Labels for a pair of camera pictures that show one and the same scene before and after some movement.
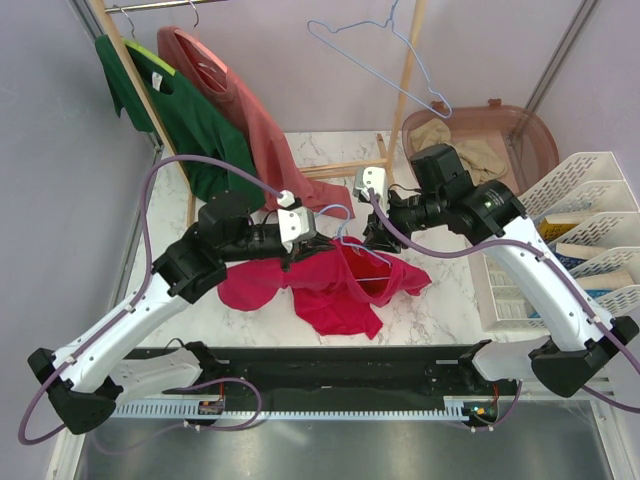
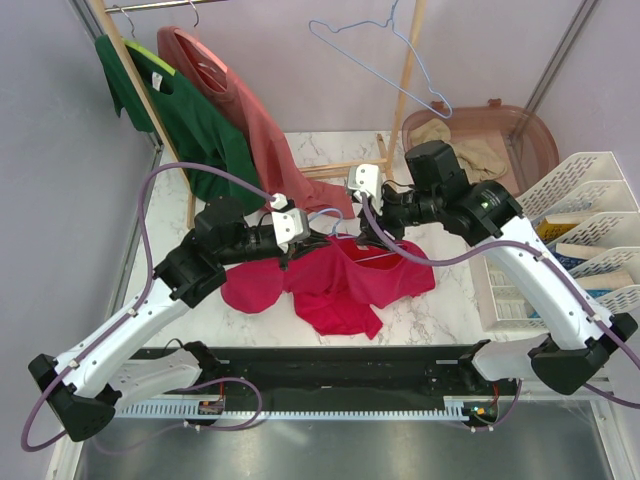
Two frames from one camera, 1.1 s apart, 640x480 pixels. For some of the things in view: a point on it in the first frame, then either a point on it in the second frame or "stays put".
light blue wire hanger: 340,237 to 341,219
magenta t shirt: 327,290 stays put
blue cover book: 572,255 stays put
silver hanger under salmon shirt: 193,6 stays put
